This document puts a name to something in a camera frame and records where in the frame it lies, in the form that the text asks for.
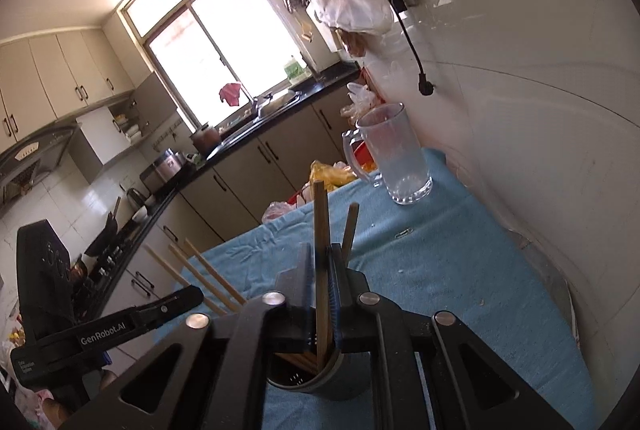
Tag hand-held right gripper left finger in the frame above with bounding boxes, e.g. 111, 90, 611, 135
60, 242, 318, 430

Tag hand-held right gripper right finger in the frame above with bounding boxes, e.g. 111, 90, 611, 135
327, 246, 576, 430

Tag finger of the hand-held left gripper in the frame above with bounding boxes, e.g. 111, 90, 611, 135
131, 286, 205, 331

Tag row of wooden chopsticks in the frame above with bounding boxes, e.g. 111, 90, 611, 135
144, 202, 361, 373

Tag tan wooden chopstick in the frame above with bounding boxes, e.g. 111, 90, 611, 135
311, 179, 332, 366

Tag dark grey perforated utensil holder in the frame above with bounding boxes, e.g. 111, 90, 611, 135
262, 350, 374, 403

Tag gas stove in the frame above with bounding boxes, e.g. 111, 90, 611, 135
70, 240, 131, 306

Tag pink and white bag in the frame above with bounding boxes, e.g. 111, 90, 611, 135
262, 199, 307, 224

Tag black wok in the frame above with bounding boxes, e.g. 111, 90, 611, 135
84, 197, 122, 257

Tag blue tablecloth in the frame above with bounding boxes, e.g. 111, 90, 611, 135
152, 147, 596, 430

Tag yellow plastic bag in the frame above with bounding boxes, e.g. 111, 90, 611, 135
308, 160, 359, 192

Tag steel kettle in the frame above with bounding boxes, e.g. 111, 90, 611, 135
126, 187, 151, 212

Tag beige lower kitchen cabinets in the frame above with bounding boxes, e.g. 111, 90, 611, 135
97, 77, 363, 361

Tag beige kitchen cabinets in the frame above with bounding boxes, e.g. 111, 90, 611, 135
0, 12, 176, 166
97, 77, 363, 361

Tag silver rice cooker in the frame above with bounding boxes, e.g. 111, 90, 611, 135
140, 149, 188, 193

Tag red plastic basin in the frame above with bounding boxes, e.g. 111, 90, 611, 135
350, 140, 379, 174

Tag grey range hood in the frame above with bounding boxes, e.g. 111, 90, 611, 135
0, 120, 80, 207

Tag clear glass beer mug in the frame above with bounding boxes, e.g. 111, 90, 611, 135
341, 102, 434, 207

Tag black kitchen counter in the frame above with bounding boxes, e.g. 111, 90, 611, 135
70, 62, 361, 311

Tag brown clay pot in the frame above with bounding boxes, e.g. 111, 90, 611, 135
190, 122, 222, 157

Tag small crumpled white bag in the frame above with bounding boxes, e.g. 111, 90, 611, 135
341, 82, 377, 121

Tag red cloth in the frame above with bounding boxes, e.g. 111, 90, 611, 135
218, 81, 243, 107

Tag green box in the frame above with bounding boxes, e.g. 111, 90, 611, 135
283, 59, 307, 84

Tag beige upper kitchen cabinets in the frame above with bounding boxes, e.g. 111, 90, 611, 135
0, 12, 176, 166

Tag kitchen window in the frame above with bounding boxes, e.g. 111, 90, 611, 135
117, 0, 321, 131

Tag black cable with plug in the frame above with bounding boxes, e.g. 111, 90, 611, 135
347, 0, 437, 97

